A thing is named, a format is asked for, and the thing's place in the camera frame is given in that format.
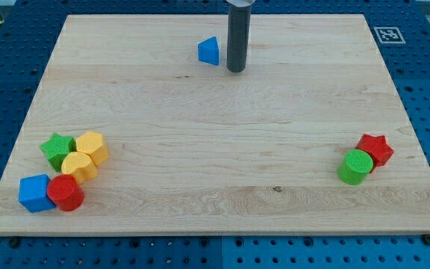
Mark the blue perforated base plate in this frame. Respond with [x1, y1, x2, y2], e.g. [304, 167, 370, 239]
[0, 1, 430, 268]

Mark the green star block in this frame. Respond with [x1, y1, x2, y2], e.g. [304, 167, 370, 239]
[40, 133, 76, 172]

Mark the blue cube block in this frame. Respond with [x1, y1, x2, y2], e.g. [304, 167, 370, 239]
[18, 174, 56, 213]

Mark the yellow hexagon block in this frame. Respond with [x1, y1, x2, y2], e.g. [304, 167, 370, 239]
[76, 131, 110, 166]

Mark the wooden board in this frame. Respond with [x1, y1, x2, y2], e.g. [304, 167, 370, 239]
[0, 14, 430, 237]

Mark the white fiducial marker tag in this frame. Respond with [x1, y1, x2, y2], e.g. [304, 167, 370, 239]
[374, 26, 405, 44]

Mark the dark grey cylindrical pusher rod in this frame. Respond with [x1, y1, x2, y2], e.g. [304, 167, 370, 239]
[227, 2, 252, 72]

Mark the yellow heart block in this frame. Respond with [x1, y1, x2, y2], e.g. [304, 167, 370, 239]
[61, 152, 98, 185]

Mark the red star block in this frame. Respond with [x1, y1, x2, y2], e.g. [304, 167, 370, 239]
[355, 134, 394, 173]

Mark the green cylinder block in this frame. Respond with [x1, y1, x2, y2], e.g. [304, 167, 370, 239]
[337, 149, 374, 185]

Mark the blue triangle block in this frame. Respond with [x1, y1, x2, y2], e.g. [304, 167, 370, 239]
[197, 37, 219, 66]

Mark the red cylinder block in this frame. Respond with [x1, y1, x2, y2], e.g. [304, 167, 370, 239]
[46, 174, 84, 211]

